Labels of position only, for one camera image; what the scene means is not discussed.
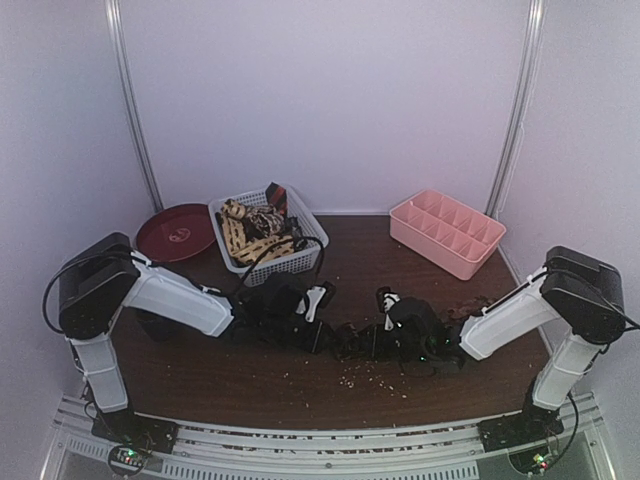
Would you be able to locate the dark red round plate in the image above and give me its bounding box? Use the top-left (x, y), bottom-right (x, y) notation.
top-left (135, 203), bottom-right (216, 263)

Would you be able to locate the front aluminium rail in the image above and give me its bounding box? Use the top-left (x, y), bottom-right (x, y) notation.
top-left (39, 395), bottom-right (616, 479)

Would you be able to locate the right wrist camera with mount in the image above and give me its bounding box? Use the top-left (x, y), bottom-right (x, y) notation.
top-left (375, 286), bottom-right (401, 331)

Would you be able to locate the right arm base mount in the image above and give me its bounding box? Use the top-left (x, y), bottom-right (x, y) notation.
top-left (477, 401), bottom-right (564, 476)

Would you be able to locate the dark brown red patterned tie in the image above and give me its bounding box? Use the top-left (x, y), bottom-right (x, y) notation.
top-left (334, 296), bottom-right (494, 360)

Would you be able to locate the left aluminium frame post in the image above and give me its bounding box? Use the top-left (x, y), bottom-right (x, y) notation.
top-left (104, 0), bottom-right (164, 213)

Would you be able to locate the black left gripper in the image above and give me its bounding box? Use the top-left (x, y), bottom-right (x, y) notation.
top-left (264, 314), bottom-right (342, 356)

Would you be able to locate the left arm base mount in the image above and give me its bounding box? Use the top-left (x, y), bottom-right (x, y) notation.
top-left (86, 402), bottom-right (179, 478)

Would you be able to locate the aluminium frame post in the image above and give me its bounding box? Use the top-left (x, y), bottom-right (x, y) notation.
top-left (104, 0), bottom-right (164, 213)
top-left (485, 0), bottom-right (546, 220)

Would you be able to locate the dark blue mug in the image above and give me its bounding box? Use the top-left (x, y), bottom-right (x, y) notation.
top-left (136, 309), bottom-right (176, 342)

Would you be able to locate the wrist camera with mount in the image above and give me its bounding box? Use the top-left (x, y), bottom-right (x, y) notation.
top-left (296, 282), bottom-right (336, 323)
top-left (375, 286), bottom-right (401, 331)

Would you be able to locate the right aluminium frame post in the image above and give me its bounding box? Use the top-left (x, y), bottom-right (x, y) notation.
top-left (485, 0), bottom-right (546, 220)

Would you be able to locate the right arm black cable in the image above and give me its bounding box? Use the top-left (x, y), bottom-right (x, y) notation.
top-left (569, 299), bottom-right (640, 401)

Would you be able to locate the grey plastic mesh basket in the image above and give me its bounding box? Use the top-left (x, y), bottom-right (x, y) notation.
top-left (208, 184), bottom-right (329, 287)

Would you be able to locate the pink divided organizer box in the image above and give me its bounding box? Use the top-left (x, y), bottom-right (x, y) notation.
top-left (389, 189), bottom-right (506, 281)

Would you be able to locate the red black striped tie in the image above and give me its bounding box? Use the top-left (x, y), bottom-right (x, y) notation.
top-left (265, 182), bottom-right (288, 217)

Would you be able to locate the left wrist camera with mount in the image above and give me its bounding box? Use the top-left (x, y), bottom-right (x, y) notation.
top-left (296, 282), bottom-right (336, 323)

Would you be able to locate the yellow insect patterned tie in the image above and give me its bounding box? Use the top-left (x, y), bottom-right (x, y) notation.
top-left (216, 199), bottom-right (295, 266)

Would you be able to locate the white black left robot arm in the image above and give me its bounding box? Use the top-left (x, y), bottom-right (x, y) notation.
top-left (41, 232), bottom-right (336, 444)

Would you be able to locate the brown cream patterned tie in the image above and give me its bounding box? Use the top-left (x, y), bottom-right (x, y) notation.
top-left (243, 205), bottom-right (285, 238)

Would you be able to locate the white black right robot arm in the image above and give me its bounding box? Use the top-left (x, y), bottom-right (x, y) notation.
top-left (363, 246), bottom-right (629, 442)

